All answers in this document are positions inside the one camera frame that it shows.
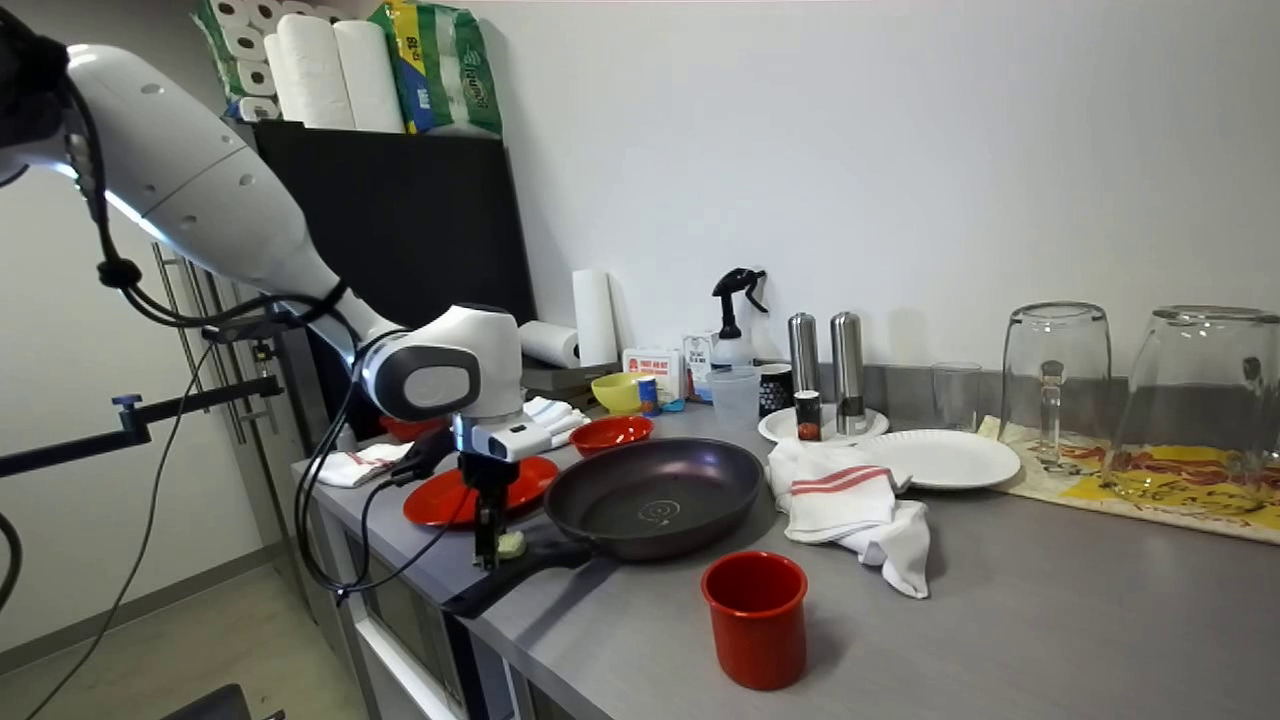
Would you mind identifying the white dinner plate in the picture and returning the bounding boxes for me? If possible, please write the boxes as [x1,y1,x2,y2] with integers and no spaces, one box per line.
[850,425,1027,495]

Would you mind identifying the small white box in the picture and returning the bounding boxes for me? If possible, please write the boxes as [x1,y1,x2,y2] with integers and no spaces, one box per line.
[675,333,715,403]

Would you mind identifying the spray bottle black nozzle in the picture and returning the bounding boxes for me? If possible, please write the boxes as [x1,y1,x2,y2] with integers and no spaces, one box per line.
[706,262,771,409]

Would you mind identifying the white paper towel roll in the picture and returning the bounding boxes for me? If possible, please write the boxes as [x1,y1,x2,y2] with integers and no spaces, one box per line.
[516,314,587,373]
[568,262,622,373]

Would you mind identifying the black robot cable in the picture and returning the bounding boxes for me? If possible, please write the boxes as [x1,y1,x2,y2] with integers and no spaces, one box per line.
[288,336,462,606]

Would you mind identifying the small white saucer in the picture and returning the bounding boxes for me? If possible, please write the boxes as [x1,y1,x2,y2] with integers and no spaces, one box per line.
[757,399,890,449]

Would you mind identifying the black equipment stand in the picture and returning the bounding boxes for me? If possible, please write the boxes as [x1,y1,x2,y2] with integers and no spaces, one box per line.
[154,681,290,720]

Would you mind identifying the red dinner plate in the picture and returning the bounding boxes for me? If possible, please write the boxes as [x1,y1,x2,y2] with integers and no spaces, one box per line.
[398,450,562,530]

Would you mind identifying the white towel red stripe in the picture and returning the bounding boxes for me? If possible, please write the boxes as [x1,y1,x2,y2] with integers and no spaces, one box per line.
[759,435,937,605]

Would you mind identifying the red bowl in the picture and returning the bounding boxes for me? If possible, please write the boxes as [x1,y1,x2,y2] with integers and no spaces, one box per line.
[568,410,659,461]

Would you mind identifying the paper towel rolls pack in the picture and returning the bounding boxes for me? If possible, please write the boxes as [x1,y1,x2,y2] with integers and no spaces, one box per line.
[261,10,403,131]

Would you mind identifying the patterned paper pack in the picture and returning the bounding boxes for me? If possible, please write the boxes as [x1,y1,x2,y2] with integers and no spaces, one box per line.
[187,0,283,110]

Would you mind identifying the black cabinet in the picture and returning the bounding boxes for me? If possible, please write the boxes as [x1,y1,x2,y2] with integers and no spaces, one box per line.
[252,117,535,433]

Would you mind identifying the red plastic utensil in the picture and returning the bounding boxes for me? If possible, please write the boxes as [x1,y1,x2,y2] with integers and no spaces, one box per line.
[374,410,455,449]

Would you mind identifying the large upturned glass jar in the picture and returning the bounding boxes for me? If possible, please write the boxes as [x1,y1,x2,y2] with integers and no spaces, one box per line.
[1115,302,1280,492]

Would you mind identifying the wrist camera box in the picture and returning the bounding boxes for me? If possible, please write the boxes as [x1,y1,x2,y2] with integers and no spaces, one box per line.
[446,410,540,466]

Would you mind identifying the white first aid kit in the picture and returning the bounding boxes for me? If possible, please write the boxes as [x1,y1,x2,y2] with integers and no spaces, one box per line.
[621,344,687,403]

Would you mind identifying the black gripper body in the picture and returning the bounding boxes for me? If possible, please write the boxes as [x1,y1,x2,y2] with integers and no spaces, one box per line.
[455,450,521,519]

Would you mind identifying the dark frying pan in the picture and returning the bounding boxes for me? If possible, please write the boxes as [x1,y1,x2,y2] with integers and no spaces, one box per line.
[446,435,768,621]

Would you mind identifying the red cup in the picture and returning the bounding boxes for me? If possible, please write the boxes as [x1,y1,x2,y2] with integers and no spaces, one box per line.
[700,548,811,696]

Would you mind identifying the green package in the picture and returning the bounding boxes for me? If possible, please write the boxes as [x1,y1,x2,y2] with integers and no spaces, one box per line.
[370,0,509,134]

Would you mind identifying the grey tray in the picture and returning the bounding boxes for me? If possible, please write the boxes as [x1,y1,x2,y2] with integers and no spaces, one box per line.
[516,355,602,399]

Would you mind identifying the white towel blue stripes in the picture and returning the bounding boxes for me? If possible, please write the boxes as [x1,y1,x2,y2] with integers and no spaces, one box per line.
[516,393,596,456]

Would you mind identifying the yellow patterned mat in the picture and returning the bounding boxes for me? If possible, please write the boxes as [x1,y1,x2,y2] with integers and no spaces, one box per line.
[975,410,1280,548]

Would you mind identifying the yellow green bowl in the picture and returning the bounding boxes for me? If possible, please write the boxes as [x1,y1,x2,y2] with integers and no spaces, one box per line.
[587,369,649,420]

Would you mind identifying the clear plastic container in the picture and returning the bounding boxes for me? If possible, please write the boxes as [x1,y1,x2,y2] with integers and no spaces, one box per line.
[757,360,798,416]

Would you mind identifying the crumpled white cloth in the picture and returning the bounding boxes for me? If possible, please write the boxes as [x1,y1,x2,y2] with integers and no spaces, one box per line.
[302,435,419,492]

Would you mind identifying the steel shaker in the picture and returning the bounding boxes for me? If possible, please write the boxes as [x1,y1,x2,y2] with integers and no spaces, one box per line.
[828,308,871,420]
[784,308,825,399]

